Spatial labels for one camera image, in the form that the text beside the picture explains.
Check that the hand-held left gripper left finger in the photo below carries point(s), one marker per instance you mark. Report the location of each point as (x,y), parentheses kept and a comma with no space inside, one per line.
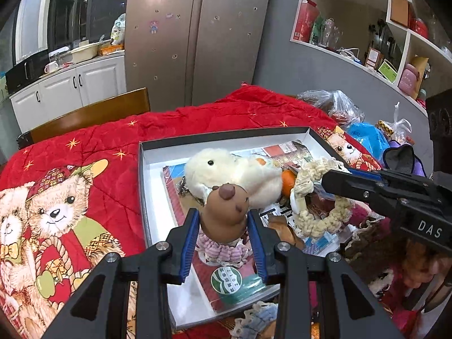
(187,243)

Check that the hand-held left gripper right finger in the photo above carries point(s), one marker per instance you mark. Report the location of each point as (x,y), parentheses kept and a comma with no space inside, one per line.
(257,247)

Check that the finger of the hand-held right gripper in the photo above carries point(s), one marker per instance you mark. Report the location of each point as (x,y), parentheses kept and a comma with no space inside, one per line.
(353,189)
(367,172)

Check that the brown capybara toy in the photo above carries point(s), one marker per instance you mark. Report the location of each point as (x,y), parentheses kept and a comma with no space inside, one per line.
(222,219)

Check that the cream knit scrunchie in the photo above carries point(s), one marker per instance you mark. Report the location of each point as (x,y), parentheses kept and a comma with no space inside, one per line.
(317,224)

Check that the white plush rabbit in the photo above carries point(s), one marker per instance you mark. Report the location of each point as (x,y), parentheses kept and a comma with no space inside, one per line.
(219,169)

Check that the black-rimmed white box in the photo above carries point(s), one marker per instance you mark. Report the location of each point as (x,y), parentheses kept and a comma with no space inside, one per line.
(155,155)

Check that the person's right hand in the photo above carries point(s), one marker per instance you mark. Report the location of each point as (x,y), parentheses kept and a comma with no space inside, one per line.
(420,261)

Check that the brown glossy trinket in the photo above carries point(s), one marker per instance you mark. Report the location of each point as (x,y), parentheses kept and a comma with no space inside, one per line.
(284,231)

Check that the pink knit scrunchie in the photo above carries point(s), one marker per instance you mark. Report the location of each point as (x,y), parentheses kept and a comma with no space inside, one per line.
(226,252)

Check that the blue plastic bag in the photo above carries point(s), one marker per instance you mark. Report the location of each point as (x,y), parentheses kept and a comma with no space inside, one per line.
(367,139)

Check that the small snack packet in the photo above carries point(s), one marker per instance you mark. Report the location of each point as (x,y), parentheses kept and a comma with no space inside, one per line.
(383,127)

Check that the white knotted plastic bag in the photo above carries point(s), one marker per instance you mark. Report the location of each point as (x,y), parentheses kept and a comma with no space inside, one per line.
(400,123)

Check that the orange tangerine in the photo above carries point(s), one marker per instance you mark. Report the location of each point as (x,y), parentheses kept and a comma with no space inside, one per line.
(287,183)

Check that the blue knit scrunchie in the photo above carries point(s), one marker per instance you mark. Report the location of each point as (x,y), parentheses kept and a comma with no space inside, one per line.
(263,316)

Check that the printed brochure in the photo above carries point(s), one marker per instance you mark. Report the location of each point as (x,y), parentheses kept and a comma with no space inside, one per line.
(293,152)

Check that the clear plastic bag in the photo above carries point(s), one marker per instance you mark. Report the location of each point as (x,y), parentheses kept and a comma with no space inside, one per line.
(335,106)

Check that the red printed blanket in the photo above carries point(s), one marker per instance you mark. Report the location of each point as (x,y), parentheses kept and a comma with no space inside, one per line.
(106,190)

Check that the green card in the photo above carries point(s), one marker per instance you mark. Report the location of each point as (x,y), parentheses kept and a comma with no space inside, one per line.
(387,71)

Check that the clear glass jar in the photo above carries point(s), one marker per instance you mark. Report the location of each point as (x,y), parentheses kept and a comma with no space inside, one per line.
(330,33)

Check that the green packet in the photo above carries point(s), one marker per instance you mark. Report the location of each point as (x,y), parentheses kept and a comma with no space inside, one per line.
(317,30)

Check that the wooden chair back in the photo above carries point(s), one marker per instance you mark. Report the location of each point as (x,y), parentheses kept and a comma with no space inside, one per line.
(88,114)

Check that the red box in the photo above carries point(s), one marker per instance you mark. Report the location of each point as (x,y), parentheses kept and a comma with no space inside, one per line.
(305,21)

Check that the brown cardboard box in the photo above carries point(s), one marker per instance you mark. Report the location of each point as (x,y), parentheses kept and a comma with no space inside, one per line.
(399,10)

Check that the white shelf unit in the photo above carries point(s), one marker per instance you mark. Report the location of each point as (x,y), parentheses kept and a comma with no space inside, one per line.
(353,3)

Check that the white kitchen cabinet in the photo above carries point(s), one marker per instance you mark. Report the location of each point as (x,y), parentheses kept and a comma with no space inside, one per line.
(95,81)

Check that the silver refrigerator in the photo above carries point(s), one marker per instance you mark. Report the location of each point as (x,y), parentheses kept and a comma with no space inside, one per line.
(197,35)

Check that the cream basin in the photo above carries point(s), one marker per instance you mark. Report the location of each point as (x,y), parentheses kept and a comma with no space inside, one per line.
(84,53)

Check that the white mug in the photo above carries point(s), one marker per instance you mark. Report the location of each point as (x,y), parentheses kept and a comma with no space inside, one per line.
(51,66)

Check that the patterned plastic bag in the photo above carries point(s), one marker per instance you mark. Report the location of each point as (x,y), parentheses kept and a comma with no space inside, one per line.
(118,30)

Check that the black microwave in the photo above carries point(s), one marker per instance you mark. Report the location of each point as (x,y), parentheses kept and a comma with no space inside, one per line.
(24,72)

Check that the dark glass wall cabinet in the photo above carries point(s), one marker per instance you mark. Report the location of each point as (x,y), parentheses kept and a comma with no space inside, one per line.
(88,7)

